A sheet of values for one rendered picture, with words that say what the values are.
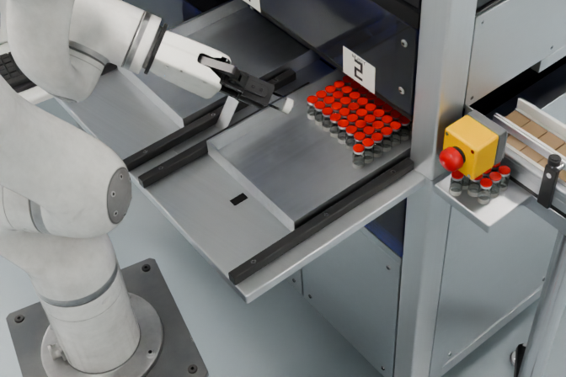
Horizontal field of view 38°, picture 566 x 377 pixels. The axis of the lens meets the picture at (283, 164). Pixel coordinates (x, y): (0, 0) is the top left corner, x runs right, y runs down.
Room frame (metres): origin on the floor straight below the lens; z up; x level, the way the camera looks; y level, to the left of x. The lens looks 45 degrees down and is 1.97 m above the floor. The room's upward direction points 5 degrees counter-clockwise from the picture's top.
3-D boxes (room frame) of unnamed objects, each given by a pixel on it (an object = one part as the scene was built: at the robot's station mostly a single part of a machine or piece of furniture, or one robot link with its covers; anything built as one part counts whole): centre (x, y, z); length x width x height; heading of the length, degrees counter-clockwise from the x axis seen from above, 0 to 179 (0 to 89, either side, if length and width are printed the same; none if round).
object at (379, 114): (1.17, -0.17, 0.90); 0.18 x 0.02 x 0.05; 35
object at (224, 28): (1.39, 0.12, 0.90); 0.34 x 0.26 x 0.04; 125
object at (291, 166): (1.11, -0.08, 0.90); 0.34 x 0.26 x 0.04; 125
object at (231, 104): (1.17, 0.14, 0.91); 0.14 x 0.03 x 0.06; 125
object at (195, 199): (1.21, 0.08, 0.87); 0.70 x 0.48 x 0.02; 35
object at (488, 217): (0.98, -0.36, 0.87); 0.14 x 0.13 x 0.02; 125
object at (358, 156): (1.06, -0.14, 0.91); 0.02 x 0.02 x 0.05
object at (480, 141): (0.97, -0.32, 1.00); 0.08 x 0.07 x 0.07; 125
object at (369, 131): (1.15, -0.13, 0.91); 0.18 x 0.02 x 0.05; 35
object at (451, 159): (0.95, -0.28, 0.99); 0.04 x 0.04 x 0.04; 35
